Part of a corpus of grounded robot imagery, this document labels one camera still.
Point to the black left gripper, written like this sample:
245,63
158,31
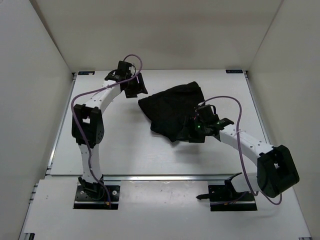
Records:
139,88

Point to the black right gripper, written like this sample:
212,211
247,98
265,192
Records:
195,138

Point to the black pleated skirt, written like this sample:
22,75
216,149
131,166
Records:
167,110

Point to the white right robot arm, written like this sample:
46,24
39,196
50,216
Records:
275,168

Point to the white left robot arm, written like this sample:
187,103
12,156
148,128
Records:
87,123

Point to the right blue table label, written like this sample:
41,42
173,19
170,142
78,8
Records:
234,71

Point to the blue table label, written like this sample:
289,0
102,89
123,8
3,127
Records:
86,73
234,71

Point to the left blue table label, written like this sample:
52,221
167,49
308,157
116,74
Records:
86,73

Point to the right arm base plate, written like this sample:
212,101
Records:
223,198

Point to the aluminium table rail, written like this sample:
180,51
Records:
168,177

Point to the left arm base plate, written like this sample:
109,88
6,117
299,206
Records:
84,200

